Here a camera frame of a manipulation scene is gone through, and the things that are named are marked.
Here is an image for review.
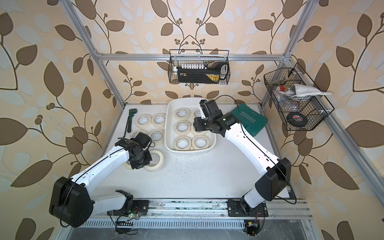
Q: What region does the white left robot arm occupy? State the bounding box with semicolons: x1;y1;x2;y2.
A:
49;134;153;228

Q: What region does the black round disc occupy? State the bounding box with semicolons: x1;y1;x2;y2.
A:
287;112;308;128

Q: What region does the white plastic storage box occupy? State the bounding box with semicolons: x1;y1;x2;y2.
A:
165;98;217;155

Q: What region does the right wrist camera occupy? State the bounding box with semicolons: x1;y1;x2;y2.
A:
199;100;223;120

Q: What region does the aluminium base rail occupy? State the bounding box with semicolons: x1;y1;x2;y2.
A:
63;197;313;220

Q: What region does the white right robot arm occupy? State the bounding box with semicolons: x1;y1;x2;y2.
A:
193;113;292;209

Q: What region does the green pipe wrench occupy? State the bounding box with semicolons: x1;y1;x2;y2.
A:
126;109;138;133

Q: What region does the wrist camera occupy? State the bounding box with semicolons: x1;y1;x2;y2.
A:
133;132;153;149
199;100;223;120

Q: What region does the green tool case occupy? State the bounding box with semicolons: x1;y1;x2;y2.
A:
231;104;268;137

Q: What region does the black wire basket rear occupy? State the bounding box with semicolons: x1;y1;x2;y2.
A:
168;49;231;85

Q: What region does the black wire basket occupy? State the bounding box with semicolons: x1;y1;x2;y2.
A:
168;49;231;85
264;63;335;131

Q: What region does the black wire basket right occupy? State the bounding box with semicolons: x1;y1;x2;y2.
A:
264;63;335;131

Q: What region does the black yellow box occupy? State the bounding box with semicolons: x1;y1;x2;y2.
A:
177;69;220;84

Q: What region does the cream masking tape roll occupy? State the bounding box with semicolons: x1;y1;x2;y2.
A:
192;135;210;150
175;108;190;120
150;129;165;146
124;161;133;170
175;121;191;136
194;109;201;118
152;113;166;128
144;150;165;172
130;130;146;139
174;136;192;151
135;114;152;129

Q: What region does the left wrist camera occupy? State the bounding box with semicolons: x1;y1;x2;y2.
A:
133;132;153;149

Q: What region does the grey cloth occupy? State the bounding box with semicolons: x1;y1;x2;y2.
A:
284;84;332;98

